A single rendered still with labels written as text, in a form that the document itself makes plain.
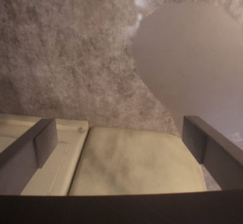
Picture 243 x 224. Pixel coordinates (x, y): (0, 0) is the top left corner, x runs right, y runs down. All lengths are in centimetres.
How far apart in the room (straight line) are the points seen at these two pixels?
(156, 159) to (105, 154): 27
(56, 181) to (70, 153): 16
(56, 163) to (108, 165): 26
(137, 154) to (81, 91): 44
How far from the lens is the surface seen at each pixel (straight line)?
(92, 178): 86
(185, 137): 17
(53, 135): 17
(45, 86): 97
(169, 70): 79
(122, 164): 89
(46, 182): 90
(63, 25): 78
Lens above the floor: 69
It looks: 51 degrees down
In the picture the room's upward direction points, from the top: 170 degrees counter-clockwise
